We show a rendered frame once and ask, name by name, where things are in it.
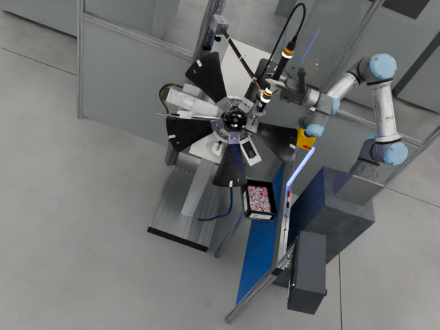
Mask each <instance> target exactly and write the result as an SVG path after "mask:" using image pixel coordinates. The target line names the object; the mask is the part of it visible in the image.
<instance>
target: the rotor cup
mask: <svg viewBox="0 0 440 330"><path fill-rule="evenodd" d="M221 117H222V119H223V122H224V123H223V124H224V127H225V128H224V129H225V130H226V131H227V132H241V131H242V130H244V128H245V127H246V124H247V122H248V116H247V114H246V113H245V112H244V111H243V110H241V109H239V108H238V106H234V107H232V108H230V109H229V110H227V111H225V112H224V113H222V115H221ZM234 118H237V119H238V121H237V122H234Z"/></svg>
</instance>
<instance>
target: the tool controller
mask: <svg viewBox="0 0 440 330"><path fill-rule="evenodd" d="M287 260H290V261H291V263H286V268H290V274H289V288H288V296H287V309H288V310H294V311H297V312H303V313H306V314H311V315H314V314H315V313H316V311H317V309H318V307H319V305H320V303H321V302H322V300H323V298H324V296H326V295H327V289H326V288H325V283H326V235H322V234H316V233H313V232H306V231H302V230H300V231H299V234H298V237H297V239H296V242H295V245H294V248H293V252H292V254H291V255H287Z"/></svg>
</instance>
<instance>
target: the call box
mask: <svg viewBox="0 0 440 330"><path fill-rule="evenodd" d="M296 129H297V131H298V138H297V145H296V146H298V147H301V148H303V149H305V148H304V147H303V146H302V145H307V146H308V147H311V146H312V144H313V143H314V142H315V138H314V137H312V135H311V136H307V135H306V134H305V132H306V130H303V129H301V128H299V127H298V126H297V127H296ZM306 150H309V149H307V148H306Z"/></svg>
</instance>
